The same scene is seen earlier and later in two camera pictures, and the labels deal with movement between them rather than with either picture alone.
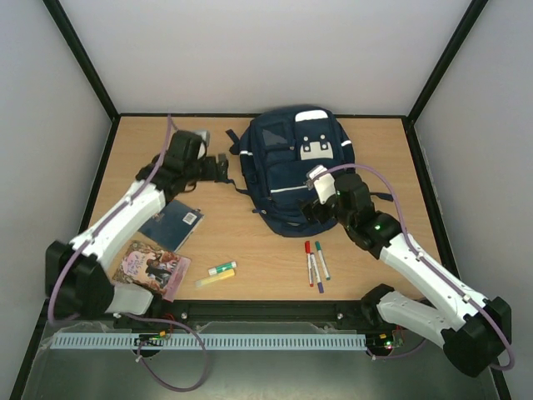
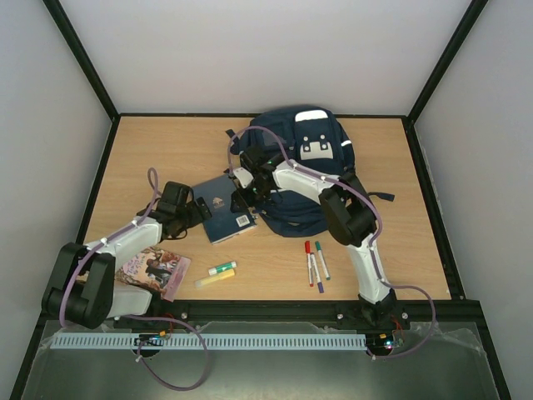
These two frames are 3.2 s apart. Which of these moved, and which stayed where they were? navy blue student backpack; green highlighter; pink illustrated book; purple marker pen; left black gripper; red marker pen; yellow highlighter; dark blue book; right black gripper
Moved: right black gripper; dark blue book; left black gripper
Stayed: navy blue student backpack; red marker pen; green highlighter; purple marker pen; pink illustrated book; yellow highlighter
